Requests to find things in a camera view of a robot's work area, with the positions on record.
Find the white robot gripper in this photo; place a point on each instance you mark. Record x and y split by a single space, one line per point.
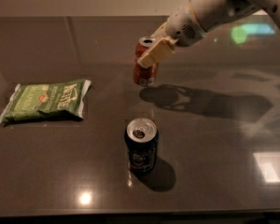
184 26

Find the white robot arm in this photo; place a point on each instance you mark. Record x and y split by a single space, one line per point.
213 13

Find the dark blue soda can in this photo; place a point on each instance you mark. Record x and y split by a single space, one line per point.
141 137

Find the green jalapeno chip bag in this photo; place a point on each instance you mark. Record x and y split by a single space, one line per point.
46 101

